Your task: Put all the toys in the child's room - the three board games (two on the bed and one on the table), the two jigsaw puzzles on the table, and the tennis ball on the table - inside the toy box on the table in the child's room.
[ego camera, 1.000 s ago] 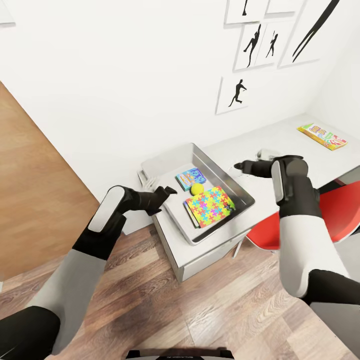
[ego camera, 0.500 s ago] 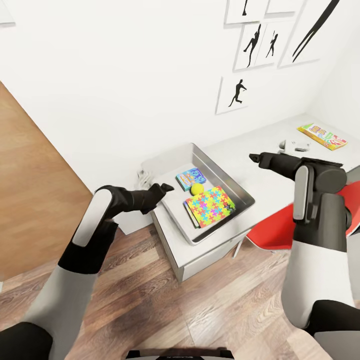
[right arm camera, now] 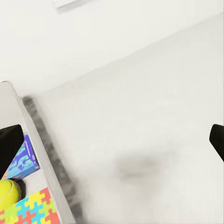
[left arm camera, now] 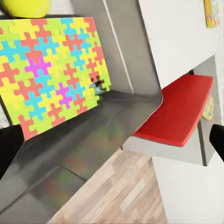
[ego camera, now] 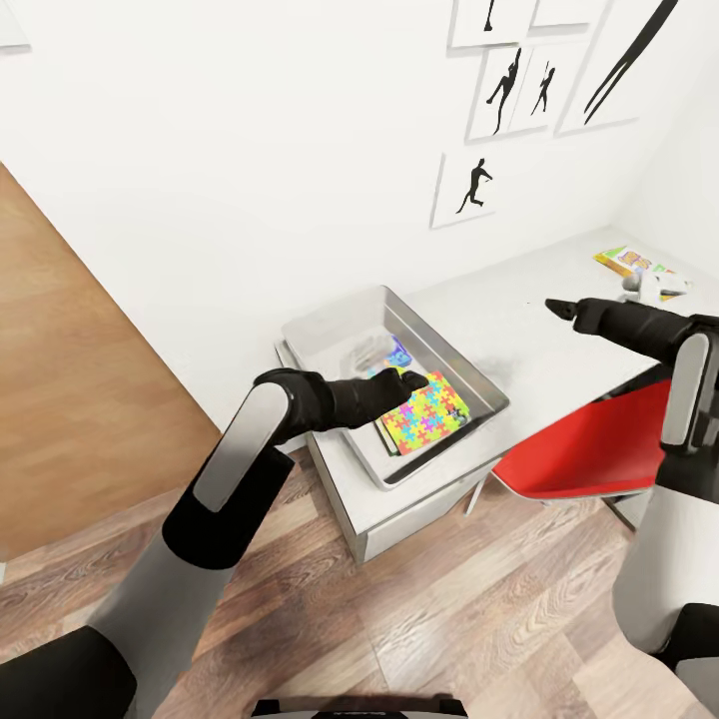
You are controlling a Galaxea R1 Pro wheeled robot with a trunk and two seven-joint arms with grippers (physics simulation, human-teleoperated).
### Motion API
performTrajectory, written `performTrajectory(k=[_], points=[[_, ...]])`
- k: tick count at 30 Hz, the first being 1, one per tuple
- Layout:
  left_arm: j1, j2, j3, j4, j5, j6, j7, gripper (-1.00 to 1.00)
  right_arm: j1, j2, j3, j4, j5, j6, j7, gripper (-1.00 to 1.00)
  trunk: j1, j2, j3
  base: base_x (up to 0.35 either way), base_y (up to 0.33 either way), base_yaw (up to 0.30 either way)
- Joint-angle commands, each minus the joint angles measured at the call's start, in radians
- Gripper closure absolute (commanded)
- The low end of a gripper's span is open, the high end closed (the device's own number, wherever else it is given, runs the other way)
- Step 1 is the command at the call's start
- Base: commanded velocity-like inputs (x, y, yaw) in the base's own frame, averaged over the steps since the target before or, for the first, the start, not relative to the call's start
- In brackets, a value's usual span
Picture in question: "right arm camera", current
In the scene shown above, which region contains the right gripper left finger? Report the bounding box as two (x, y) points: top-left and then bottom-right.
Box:
(0, 124), (24, 180)

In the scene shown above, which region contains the tennis ball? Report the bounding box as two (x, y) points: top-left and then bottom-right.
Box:
(0, 179), (21, 211)

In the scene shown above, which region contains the toy box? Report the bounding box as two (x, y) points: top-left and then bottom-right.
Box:
(0, 80), (76, 224)

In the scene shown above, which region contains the jigsaw puzzle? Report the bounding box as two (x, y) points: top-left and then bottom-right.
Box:
(0, 187), (61, 224)

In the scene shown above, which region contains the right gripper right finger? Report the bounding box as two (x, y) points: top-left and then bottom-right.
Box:
(209, 124), (224, 162)

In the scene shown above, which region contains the board game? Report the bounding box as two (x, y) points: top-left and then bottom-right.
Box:
(1, 133), (40, 183)

